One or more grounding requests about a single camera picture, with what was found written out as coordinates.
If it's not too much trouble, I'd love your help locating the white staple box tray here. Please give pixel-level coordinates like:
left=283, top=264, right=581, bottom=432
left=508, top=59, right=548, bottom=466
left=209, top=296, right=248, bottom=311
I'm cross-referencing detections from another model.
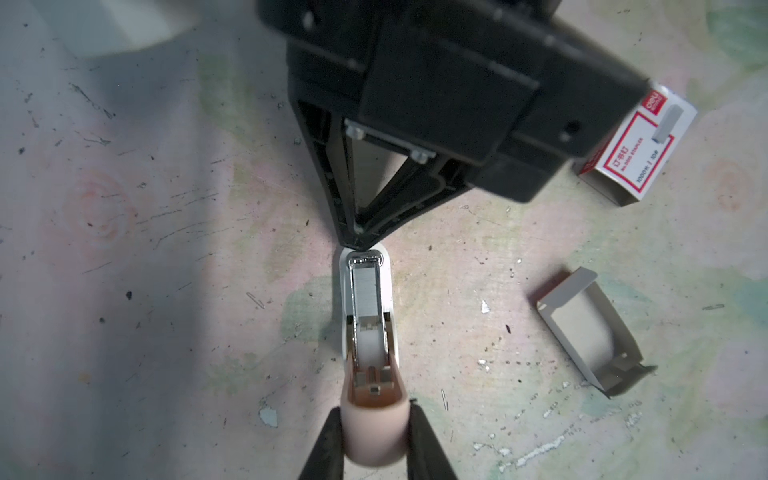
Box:
left=536, top=267, right=657, bottom=398

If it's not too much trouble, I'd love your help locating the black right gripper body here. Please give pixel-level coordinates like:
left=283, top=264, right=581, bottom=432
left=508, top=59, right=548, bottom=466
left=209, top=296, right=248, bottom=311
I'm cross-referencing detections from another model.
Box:
left=256, top=1, right=650, bottom=203

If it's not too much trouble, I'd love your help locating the red white staple box sleeve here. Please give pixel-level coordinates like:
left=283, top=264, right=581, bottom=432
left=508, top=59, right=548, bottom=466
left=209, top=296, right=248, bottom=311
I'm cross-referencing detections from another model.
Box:
left=575, top=82, right=698, bottom=207

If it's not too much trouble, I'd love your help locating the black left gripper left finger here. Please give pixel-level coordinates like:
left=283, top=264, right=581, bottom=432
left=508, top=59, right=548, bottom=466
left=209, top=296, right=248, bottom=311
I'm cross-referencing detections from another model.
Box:
left=298, top=407, right=345, bottom=480

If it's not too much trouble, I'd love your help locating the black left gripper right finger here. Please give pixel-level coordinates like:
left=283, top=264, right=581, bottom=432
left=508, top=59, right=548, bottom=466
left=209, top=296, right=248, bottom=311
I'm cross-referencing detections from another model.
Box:
left=407, top=400, right=458, bottom=480

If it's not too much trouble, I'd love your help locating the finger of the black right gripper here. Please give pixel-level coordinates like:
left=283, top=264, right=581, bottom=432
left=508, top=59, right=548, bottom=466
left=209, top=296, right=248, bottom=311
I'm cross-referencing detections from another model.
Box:
left=353, top=155, right=471, bottom=251
left=290, top=95, right=360, bottom=250

